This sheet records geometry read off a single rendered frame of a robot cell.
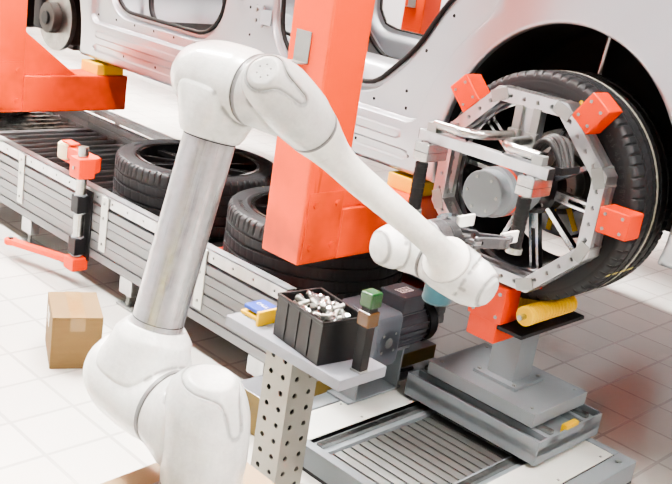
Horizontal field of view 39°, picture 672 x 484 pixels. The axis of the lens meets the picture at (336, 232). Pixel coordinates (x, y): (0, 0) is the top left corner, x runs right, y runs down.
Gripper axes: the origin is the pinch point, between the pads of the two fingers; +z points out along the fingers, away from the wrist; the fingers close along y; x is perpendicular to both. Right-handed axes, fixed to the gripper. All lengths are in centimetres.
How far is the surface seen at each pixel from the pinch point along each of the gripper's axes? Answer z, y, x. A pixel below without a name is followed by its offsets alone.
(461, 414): 35, -19, -70
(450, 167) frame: 34, -40, 2
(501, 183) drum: 19.1, -12.4, 6.3
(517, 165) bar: 13.5, -5.2, 13.6
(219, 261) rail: 4, -103, -46
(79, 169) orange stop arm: -3, -181, -36
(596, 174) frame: 32.3, 6.8, 13.4
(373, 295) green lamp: -27.7, -10.3, -17.2
